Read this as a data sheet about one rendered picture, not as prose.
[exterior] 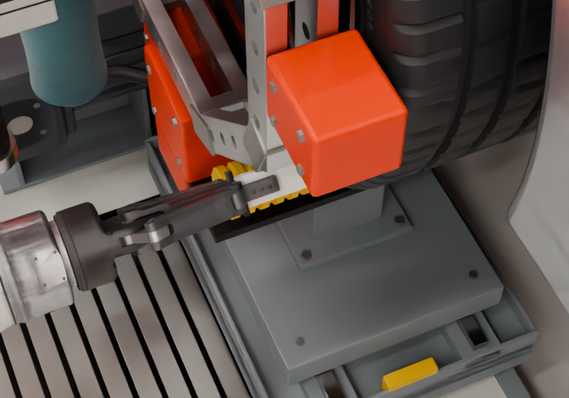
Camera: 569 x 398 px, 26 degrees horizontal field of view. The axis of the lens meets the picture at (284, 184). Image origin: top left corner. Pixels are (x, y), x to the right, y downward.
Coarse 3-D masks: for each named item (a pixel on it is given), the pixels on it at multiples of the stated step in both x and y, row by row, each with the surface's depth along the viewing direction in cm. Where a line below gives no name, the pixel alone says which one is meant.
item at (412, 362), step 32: (160, 160) 177; (160, 192) 179; (448, 192) 171; (192, 256) 170; (224, 256) 168; (224, 288) 165; (224, 320) 162; (480, 320) 159; (512, 320) 162; (256, 352) 159; (384, 352) 159; (416, 352) 159; (448, 352) 159; (480, 352) 157; (512, 352) 160; (256, 384) 155; (320, 384) 153; (352, 384) 156; (384, 384) 154; (416, 384) 155; (448, 384) 159
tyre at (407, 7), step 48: (384, 0) 88; (432, 0) 86; (480, 0) 88; (528, 0) 89; (240, 48) 132; (384, 48) 91; (432, 48) 89; (480, 48) 91; (528, 48) 93; (432, 96) 93; (480, 96) 95; (528, 96) 99; (432, 144) 100; (480, 144) 106
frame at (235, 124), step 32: (160, 0) 130; (192, 0) 130; (256, 0) 87; (288, 0) 87; (320, 0) 88; (160, 32) 128; (192, 32) 132; (256, 32) 91; (320, 32) 91; (192, 64) 125; (224, 64) 125; (256, 64) 94; (192, 96) 123; (224, 96) 123; (256, 96) 97; (224, 128) 112; (256, 128) 100; (256, 160) 103; (288, 160) 102
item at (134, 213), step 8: (232, 184) 111; (240, 184) 111; (208, 192) 111; (216, 192) 111; (184, 200) 111; (192, 200) 110; (136, 208) 109; (144, 208) 110; (152, 208) 109; (160, 208) 109; (168, 208) 110; (176, 208) 110; (248, 208) 112; (128, 216) 109; (136, 216) 109; (144, 248) 109
